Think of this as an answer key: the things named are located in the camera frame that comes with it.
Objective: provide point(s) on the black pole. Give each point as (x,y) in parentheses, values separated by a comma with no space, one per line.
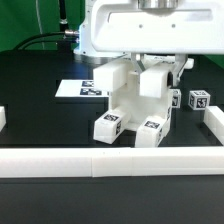
(63,17)

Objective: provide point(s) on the white fence bar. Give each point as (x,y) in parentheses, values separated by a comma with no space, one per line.
(110,162)
(214,119)

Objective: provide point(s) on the white chair seat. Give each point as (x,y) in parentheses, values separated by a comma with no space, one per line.
(140,107)

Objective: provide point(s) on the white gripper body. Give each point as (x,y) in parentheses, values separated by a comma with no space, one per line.
(191,27)

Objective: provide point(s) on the white right fence bar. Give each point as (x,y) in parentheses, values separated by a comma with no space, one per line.
(214,119)

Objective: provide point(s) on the white base tag plate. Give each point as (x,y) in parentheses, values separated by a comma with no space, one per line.
(79,88)

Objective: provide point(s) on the white front fence bar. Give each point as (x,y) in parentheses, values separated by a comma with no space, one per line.
(110,162)

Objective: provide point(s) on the white chair back frame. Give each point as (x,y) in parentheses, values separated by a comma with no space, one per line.
(153,82)

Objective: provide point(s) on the white left fence piece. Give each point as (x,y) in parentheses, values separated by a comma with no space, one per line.
(2,117)

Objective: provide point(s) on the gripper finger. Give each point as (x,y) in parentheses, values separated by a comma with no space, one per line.
(136,59)
(179,63)

